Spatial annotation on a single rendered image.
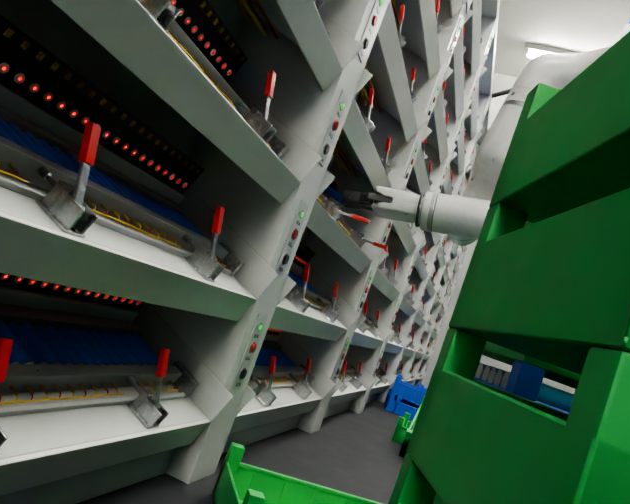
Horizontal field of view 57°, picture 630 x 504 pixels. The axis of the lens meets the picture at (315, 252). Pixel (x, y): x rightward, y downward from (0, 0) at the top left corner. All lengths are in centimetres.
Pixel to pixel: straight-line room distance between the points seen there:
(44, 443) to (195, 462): 35
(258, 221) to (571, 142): 68
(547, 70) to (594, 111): 110
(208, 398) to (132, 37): 56
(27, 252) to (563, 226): 38
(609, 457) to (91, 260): 45
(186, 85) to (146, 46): 7
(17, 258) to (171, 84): 21
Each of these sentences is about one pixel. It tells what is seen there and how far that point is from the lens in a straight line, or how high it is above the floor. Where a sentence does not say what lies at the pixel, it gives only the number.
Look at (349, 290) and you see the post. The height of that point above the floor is 39.
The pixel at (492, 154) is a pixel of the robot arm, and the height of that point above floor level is 73.
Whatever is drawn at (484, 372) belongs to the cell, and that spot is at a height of 30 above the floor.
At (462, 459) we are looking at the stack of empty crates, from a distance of 28.
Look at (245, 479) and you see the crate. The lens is 93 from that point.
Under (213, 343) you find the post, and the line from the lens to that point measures 91.
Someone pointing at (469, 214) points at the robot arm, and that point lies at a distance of 123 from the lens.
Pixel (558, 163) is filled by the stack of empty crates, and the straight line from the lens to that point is 29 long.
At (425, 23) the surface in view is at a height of 102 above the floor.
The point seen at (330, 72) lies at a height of 65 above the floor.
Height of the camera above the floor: 30
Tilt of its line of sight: 6 degrees up
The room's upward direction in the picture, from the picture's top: 20 degrees clockwise
